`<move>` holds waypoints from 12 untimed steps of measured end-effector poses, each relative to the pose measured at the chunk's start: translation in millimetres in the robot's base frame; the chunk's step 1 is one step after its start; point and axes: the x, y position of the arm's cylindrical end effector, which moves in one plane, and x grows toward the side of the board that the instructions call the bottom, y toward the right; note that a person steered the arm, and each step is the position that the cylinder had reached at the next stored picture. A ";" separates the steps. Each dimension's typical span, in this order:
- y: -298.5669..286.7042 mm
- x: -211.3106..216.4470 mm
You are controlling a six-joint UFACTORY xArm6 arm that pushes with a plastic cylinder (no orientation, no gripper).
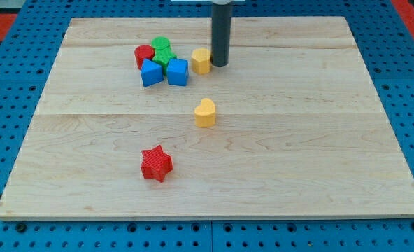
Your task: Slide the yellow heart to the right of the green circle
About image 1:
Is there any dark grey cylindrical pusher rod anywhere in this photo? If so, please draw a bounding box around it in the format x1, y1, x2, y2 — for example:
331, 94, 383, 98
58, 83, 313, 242
211, 2, 233, 67

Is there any white rod mount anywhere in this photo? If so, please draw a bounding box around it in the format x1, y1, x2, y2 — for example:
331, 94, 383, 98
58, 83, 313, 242
170, 0, 245, 5

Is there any yellow heart block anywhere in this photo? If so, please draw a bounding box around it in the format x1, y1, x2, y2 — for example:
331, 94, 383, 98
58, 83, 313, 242
194, 98, 216, 128

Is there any green circle block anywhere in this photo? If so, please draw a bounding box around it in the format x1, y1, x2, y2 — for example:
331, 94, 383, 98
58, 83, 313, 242
150, 36, 171, 50

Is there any yellow hexagon block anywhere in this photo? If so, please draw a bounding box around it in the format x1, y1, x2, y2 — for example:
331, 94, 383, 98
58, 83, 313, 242
191, 48, 211, 75

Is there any blue cube block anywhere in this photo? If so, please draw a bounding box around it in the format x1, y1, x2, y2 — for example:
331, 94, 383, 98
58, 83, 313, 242
166, 59, 189, 86

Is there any green star block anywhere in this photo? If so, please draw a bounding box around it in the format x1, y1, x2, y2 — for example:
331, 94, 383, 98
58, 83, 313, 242
152, 48, 177, 75

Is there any red cylinder block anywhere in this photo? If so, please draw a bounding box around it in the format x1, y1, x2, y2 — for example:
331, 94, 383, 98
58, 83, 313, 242
134, 45, 155, 69

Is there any blue triangle block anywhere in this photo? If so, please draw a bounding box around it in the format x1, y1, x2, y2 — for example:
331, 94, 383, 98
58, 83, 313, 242
141, 59, 164, 87

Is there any wooden board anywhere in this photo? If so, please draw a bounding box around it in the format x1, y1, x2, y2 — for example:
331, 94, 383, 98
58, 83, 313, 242
0, 17, 414, 221

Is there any red star block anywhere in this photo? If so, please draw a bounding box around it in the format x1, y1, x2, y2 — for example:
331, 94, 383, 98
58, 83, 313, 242
141, 145, 173, 183

